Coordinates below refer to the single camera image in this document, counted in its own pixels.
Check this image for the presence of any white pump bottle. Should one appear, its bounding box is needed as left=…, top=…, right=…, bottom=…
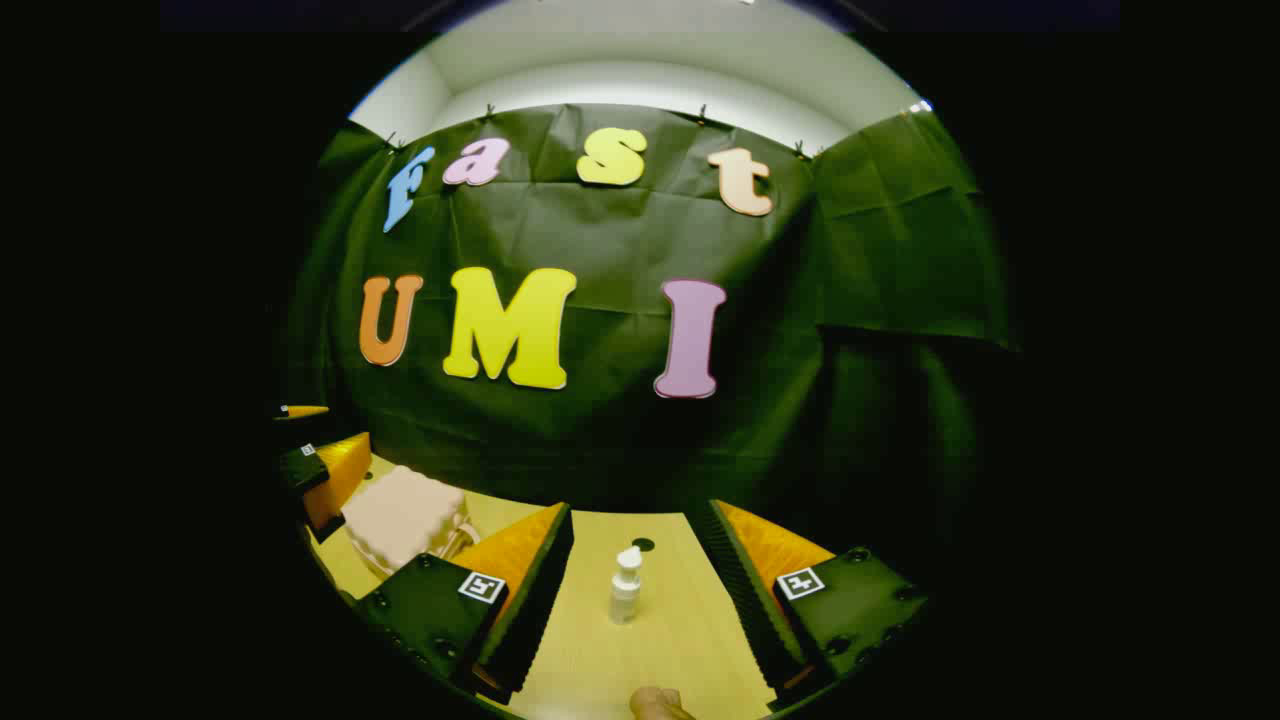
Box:
left=610, top=545, right=644, bottom=626

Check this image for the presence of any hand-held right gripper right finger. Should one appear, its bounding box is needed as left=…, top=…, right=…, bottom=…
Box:
left=688, top=499, right=929, bottom=713

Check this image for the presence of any pink hard-shell suitcase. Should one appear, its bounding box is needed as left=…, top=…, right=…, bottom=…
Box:
left=340, top=465, right=481, bottom=579

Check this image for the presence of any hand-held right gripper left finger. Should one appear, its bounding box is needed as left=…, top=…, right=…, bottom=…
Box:
left=355, top=502, right=575, bottom=705

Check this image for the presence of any tan rounded object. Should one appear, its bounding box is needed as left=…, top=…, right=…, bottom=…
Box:
left=630, top=686, right=698, bottom=720

